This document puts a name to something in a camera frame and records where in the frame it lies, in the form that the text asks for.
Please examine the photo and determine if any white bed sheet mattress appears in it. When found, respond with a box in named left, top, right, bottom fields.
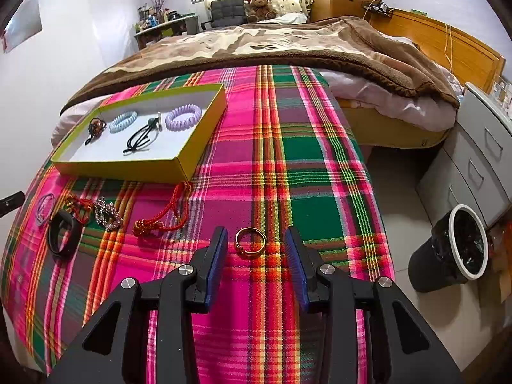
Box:
left=49, top=36, right=465, bottom=149

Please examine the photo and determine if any light blue spiral hair tie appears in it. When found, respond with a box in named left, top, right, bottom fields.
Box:
left=108, top=110, right=139, bottom=134

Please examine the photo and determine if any black trash bin white rim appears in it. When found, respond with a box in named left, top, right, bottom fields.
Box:
left=408, top=204, right=489, bottom=293

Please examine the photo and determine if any silver wall poster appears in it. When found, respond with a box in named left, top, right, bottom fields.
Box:
left=1, top=0, right=43, bottom=53

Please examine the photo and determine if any gold ring bangle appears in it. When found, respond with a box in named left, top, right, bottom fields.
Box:
left=234, top=226, right=267, bottom=258

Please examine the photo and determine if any red gold knotted cord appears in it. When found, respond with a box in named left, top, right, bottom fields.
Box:
left=63, top=193, right=96, bottom=227

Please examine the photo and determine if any wooden headboard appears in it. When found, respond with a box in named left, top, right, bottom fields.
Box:
left=369, top=9, right=505, bottom=93

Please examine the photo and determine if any dark grey chair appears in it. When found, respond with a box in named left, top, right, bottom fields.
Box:
left=200, top=0, right=247, bottom=31

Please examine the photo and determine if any black elastic teal bead tie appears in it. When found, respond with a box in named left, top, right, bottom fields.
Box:
left=122, top=112, right=162, bottom=155

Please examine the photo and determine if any brown beaded hair tie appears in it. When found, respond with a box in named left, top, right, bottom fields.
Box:
left=84, top=117, right=108, bottom=146

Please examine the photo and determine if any black bangle bracelet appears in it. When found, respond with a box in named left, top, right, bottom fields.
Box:
left=47, top=210, right=84, bottom=259

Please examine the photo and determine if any brown teddy bear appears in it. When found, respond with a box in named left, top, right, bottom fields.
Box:
left=244, top=0, right=277, bottom=23

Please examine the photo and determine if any thin grey wire bangle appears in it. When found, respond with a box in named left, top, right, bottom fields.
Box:
left=35, top=192, right=56, bottom=226

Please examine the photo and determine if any white drawer nightstand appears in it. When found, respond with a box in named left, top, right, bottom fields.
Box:
left=417, top=82, right=512, bottom=228

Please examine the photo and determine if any cluttered wooden desk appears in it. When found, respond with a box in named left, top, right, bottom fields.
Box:
left=134, top=13, right=199, bottom=50

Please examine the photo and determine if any brown plush blanket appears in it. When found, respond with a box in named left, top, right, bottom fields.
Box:
left=63, top=16, right=459, bottom=110

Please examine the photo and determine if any yellow-green shallow box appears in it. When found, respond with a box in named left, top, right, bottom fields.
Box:
left=50, top=83, right=227, bottom=184

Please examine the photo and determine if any red braided rope bracelet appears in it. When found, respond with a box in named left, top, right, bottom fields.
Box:
left=132, top=180, right=193, bottom=238

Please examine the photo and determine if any purple spiral hair tie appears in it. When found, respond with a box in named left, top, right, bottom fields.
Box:
left=165, top=103, right=202, bottom=132

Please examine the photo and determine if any pink plaid cloth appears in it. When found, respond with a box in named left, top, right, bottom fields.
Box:
left=1, top=65, right=394, bottom=383

